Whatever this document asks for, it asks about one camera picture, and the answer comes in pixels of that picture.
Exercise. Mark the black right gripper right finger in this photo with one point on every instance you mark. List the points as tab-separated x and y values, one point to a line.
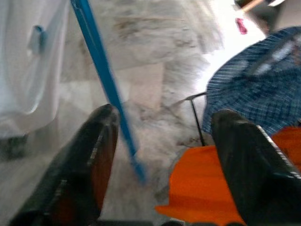
258	183

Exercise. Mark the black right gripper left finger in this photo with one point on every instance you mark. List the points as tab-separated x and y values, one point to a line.
70	183

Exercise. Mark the small white undershirt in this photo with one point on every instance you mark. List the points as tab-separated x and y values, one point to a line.
23	70

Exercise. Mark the blue plastic hanger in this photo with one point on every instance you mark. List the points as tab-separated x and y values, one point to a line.
100	58

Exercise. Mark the orange printed t-shirt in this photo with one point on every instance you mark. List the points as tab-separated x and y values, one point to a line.
200	183

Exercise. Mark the blue plaid shorts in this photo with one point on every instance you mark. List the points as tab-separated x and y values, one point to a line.
247	94

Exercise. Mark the black metal clothes rack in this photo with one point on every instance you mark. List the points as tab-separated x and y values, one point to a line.
195	114

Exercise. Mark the crumpled dark pink cloth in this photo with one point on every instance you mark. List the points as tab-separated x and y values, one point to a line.
241	26

